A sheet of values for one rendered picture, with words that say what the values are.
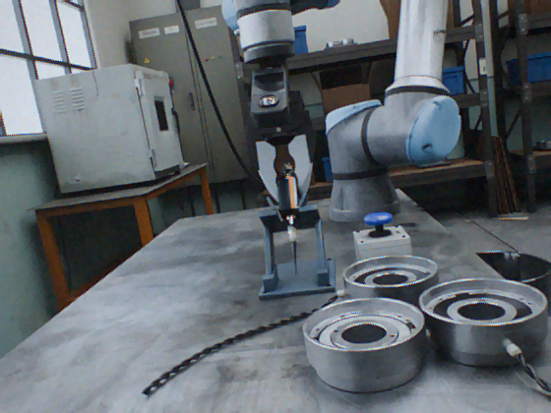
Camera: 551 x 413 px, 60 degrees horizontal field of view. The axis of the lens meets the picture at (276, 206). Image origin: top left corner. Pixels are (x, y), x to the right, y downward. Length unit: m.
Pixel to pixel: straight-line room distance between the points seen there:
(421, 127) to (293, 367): 0.53
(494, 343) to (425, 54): 0.62
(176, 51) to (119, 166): 1.89
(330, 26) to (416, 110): 3.68
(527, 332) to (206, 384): 0.28
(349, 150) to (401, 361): 0.62
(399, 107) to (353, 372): 0.59
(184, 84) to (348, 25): 1.53
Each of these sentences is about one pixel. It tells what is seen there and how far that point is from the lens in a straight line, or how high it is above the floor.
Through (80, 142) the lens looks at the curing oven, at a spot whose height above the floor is 1.07.
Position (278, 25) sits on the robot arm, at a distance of 0.67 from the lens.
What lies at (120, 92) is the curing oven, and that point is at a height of 1.29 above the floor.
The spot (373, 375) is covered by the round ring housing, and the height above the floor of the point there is 0.82.
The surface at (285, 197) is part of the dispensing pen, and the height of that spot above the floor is 0.92.
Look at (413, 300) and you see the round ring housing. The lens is 0.52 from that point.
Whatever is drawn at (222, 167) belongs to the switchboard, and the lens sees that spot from 4.32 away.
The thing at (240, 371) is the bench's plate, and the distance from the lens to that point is 0.48.
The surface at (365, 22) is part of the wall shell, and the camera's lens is 4.56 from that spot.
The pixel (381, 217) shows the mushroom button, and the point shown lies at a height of 0.87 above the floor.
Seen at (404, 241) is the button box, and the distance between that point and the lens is 0.66.
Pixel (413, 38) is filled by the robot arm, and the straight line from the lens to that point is 0.95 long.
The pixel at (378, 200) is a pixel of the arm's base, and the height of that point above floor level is 0.84.
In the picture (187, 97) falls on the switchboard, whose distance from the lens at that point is 4.36.
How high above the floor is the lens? 1.02
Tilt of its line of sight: 10 degrees down
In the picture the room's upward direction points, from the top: 9 degrees counter-clockwise
